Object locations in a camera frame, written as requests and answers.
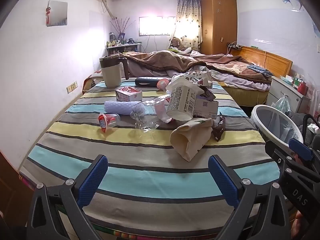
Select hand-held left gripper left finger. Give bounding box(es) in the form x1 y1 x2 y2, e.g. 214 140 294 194
26 154 108 240

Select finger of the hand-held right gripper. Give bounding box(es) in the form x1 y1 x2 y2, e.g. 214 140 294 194
288 137 320 167
264 139 304 178

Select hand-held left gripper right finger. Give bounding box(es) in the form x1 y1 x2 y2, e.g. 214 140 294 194
208 154 292 240

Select white trash bin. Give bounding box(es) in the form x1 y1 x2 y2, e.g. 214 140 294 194
250 104 304 150

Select clear jelly cup red lid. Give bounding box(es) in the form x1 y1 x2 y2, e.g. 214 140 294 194
98 112 121 133

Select lavender paper towel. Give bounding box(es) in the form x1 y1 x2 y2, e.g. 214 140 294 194
104 100 143 115

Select clear crushed plastic bottle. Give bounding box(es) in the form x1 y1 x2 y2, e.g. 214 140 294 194
131 95 175 132

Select pink milk carton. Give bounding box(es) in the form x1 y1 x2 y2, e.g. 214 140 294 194
115 86 143 102

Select grey bin liner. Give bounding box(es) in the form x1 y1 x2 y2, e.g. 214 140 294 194
257 107 300 143

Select grey padded chair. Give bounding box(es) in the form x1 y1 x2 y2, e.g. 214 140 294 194
285 111 320 153

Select white red-print plastic bag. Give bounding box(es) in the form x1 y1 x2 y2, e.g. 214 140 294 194
306 90 320 120

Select hanging clear plastic bag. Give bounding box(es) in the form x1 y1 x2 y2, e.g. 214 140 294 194
271 94 292 114

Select brown snack wrapper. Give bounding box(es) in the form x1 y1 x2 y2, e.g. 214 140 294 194
211 112 226 142

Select beige paper bag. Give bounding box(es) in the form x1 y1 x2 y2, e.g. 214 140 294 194
170 117 214 162

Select striped tablecloth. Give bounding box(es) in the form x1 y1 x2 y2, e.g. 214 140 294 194
19 76 280 233

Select white nightstand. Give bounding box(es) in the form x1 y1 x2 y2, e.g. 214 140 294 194
265 76 312 114

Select bed with yellow mattress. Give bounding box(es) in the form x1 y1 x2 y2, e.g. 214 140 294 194
84 51 273 105

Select lavender bedsheet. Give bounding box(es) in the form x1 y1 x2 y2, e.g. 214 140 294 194
190 65 272 92

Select blue folded clothes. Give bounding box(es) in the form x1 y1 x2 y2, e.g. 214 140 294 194
247 64 273 77

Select dark torn wrapper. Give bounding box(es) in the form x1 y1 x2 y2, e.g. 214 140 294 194
199 86 216 102

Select wooden headboard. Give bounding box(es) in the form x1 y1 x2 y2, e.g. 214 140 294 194
230 45 293 78

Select white yogurt tub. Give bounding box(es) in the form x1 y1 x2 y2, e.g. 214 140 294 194
165 77 205 123

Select white printed wrapper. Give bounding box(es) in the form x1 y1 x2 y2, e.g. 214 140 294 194
175 71 213 90

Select dark blue case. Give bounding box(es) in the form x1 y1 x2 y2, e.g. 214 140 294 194
135 77 173 87

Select small pink bottle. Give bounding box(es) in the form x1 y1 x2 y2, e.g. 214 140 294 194
156 78 171 91

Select brown blanket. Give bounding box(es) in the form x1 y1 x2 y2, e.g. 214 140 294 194
120 50 272 84

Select cluttered white shelf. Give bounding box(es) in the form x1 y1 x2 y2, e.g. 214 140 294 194
106 31 142 55

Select wooden wardrobe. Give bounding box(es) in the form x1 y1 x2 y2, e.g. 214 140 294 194
201 0 237 55

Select brown teddy bear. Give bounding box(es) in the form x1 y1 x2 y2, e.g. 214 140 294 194
169 37 187 52

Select vase of dry branches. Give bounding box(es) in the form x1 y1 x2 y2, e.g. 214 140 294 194
109 17 133 40

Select patterned curtain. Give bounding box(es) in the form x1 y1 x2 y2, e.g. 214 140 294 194
174 0 202 49

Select window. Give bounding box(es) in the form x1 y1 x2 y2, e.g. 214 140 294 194
139 16 177 36

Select white air conditioner pipe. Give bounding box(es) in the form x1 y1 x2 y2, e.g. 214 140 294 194
99 0 118 20

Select red tassel ornament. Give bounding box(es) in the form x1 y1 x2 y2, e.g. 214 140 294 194
45 1 52 25

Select wall socket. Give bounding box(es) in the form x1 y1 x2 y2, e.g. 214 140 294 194
66 81 78 94

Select beige jug with dark handle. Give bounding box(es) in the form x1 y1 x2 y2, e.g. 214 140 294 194
99 54 129 88

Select square wall mirror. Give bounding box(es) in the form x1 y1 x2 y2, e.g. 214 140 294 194
46 1 68 27

